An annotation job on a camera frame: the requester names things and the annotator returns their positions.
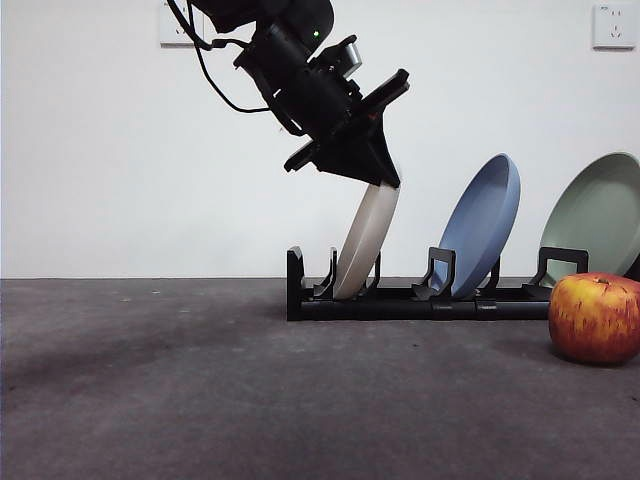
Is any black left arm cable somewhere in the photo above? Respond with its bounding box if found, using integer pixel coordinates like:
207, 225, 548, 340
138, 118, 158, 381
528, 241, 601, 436
166, 0, 272, 115

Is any white wall socket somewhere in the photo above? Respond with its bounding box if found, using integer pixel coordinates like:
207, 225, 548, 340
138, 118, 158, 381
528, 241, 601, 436
592, 4, 637, 51
159, 0, 206, 49

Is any red yellow apple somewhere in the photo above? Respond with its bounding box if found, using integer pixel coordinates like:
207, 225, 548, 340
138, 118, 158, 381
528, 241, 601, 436
548, 272, 640, 366

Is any blue plate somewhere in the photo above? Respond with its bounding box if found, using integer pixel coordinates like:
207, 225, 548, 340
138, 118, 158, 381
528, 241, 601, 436
430, 153, 522, 299

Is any black plate rack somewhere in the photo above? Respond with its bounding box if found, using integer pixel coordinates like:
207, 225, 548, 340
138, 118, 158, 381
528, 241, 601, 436
286, 245, 640, 322

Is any green plate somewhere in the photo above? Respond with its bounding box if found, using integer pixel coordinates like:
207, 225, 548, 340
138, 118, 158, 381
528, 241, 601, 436
539, 152, 640, 291

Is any pale yellow plate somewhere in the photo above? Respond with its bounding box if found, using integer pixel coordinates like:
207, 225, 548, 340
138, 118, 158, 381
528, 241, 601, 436
332, 182, 401, 301

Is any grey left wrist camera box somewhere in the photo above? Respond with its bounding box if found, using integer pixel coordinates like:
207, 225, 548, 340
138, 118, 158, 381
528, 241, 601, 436
327, 34, 363, 79

